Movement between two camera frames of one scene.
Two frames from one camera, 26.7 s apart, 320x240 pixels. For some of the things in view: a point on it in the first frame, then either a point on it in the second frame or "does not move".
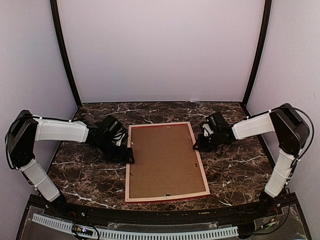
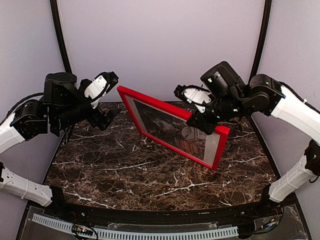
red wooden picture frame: (166, 166) to (177, 112)
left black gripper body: (112, 153) to (67, 116)
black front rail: (76, 210) does not move
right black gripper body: (211, 144) to (227, 107)
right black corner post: (263, 39) does not move
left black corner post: (55, 13) does not move
